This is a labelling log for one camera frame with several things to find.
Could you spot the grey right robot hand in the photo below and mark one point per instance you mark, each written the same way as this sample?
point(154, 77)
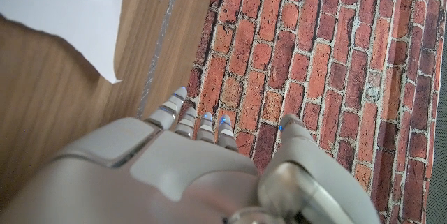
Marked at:
point(181, 175)

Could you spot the white cloth strip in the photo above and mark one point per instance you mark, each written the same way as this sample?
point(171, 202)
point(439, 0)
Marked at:
point(70, 7)

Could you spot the grey tape outline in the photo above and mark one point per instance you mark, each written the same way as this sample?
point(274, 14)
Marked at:
point(159, 46)

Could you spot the red brick printed backdrop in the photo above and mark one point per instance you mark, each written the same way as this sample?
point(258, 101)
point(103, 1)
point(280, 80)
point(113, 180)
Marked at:
point(314, 42)

